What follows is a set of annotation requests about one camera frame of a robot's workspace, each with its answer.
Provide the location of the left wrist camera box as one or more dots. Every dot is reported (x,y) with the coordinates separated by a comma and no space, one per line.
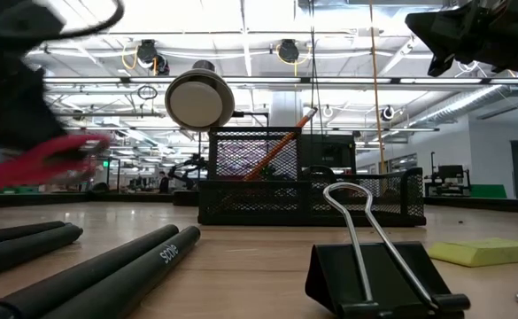
(15,17)

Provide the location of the large black binder clip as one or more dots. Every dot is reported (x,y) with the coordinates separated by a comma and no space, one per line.
(373,274)

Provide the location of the background black robot arm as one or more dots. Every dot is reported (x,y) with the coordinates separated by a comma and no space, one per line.
(187,170)

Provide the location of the black equipment box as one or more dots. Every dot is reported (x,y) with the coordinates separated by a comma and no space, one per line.
(329,153)

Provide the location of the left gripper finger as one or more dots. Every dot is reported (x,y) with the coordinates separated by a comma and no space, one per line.
(28,124)

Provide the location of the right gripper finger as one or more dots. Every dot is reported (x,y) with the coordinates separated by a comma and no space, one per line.
(444,28)
(442,64)

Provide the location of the black aluminium table frame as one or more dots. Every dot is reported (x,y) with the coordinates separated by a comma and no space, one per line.
(41,200)

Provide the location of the black pen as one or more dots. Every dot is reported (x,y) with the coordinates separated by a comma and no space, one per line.
(152,270)
(28,250)
(19,232)
(108,266)

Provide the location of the green bin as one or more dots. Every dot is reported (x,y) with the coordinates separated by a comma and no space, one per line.
(489,191)

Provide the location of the yellow pencil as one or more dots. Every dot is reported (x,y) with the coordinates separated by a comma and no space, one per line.
(285,142)

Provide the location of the black mesh desk organizer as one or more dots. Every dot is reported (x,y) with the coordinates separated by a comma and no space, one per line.
(249,199)

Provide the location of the yellow sticky note pad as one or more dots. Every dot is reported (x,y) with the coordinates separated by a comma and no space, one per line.
(484,252)

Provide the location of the person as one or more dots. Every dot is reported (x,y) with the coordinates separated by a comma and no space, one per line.
(164,182)

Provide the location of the background robot station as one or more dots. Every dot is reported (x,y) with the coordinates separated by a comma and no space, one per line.
(449,175)

